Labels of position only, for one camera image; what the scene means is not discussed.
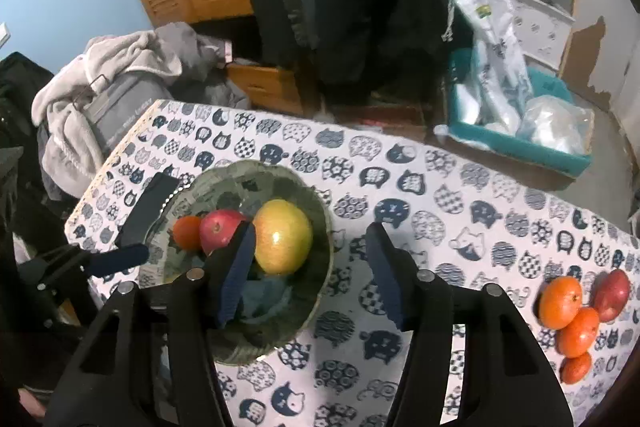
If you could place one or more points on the flat red print cardboard box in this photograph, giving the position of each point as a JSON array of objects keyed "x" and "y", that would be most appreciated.
[{"x": 390, "y": 119}]

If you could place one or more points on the black hanging coat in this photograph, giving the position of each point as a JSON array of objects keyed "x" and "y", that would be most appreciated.
[{"x": 360, "y": 7}]

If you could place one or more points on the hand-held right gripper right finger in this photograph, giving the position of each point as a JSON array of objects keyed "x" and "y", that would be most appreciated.
[{"x": 385, "y": 277}]

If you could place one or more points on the cat print tablecloth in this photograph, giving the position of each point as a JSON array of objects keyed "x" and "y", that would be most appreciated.
[{"x": 400, "y": 187}]

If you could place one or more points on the teal plastic crate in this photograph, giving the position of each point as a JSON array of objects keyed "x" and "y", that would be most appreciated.
[{"x": 525, "y": 152}]

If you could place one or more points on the pile of grey clothes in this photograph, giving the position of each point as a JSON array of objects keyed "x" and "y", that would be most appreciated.
[{"x": 65, "y": 107}]

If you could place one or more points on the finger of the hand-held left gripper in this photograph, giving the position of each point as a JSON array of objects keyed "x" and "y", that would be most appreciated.
[{"x": 122, "y": 257}]

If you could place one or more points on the red apple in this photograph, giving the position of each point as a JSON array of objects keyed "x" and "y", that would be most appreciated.
[
  {"x": 222, "y": 229},
  {"x": 612, "y": 294}
]

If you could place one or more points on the orange mandarin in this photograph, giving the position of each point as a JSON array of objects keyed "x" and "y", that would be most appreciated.
[
  {"x": 575, "y": 367},
  {"x": 186, "y": 233},
  {"x": 561, "y": 302},
  {"x": 578, "y": 332}
]

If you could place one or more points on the clear plastic bag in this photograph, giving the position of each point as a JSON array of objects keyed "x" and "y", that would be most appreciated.
[{"x": 555, "y": 122}]

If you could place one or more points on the white rice bag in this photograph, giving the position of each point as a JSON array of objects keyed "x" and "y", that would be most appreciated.
[{"x": 492, "y": 32}]

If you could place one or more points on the wooden drawer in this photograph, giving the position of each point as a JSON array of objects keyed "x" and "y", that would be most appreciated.
[{"x": 265, "y": 87}]

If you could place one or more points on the yellow green mango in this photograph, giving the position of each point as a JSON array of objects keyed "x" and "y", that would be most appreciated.
[{"x": 282, "y": 243}]

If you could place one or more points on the green glass bowl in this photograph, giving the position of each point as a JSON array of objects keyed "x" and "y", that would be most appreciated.
[{"x": 225, "y": 187}]

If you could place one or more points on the black flat rectangular object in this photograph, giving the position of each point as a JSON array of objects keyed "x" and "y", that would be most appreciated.
[{"x": 150, "y": 207}]

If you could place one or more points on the white patterned storage basket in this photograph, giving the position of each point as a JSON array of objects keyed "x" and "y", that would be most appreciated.
[{"x": 542, "y": 32}]

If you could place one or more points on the grey printed hoodie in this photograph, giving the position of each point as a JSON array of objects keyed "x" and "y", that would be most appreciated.
[{"x": 120, "y": 107}]

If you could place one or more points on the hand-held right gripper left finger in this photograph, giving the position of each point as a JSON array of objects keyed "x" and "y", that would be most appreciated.
[{"x": 235, "y": 277}]

